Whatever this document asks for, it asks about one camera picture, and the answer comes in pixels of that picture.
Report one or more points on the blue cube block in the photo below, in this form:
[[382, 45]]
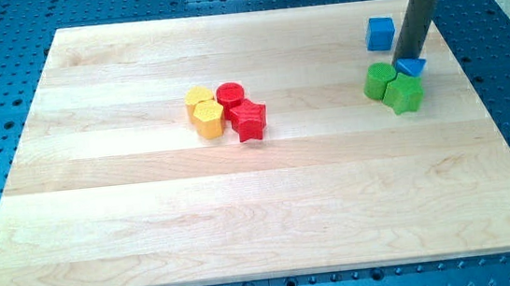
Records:
[[380, 33]]

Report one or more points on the red star block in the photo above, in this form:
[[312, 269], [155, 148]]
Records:
[[248, 120]]

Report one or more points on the yellow hexagon block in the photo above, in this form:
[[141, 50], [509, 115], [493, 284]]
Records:
[[208, 117]]

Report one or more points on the red cylinder block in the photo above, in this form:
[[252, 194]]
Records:
[[230, 95]]

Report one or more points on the yellow pentagon block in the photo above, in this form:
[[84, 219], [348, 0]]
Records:
[[194, 96]]

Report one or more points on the green cylinder block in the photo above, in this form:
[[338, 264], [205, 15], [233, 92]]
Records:
[[378, 77]]

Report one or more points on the wooden board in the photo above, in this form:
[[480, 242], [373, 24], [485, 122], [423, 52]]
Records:
[[111, 184]]

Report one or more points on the green star block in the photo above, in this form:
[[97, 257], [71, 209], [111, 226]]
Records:
[[404, 94]]

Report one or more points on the blue triangle block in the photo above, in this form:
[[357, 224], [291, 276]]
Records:
[[411, 67]]

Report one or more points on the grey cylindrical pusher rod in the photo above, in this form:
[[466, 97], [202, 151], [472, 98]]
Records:
[[416, 24]]

